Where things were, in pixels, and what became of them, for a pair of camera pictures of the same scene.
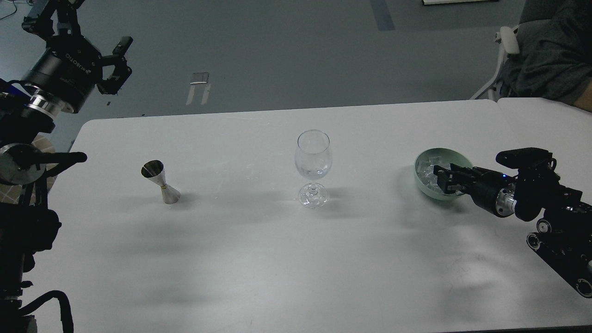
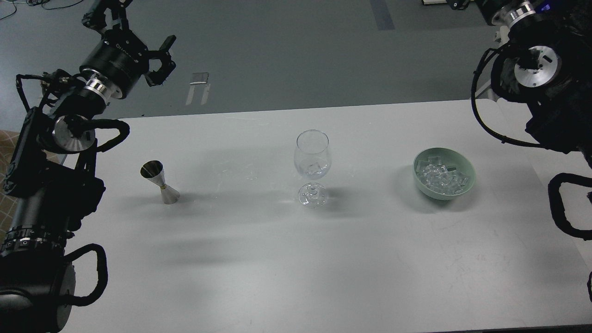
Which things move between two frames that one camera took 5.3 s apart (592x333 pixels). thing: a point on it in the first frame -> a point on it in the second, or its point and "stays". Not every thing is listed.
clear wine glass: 313,160 stays
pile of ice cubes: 425,170 stays
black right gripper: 493,192 -> 496,12
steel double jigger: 154,169 stays
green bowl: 427,180 stays
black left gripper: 67,70 -> 119,57
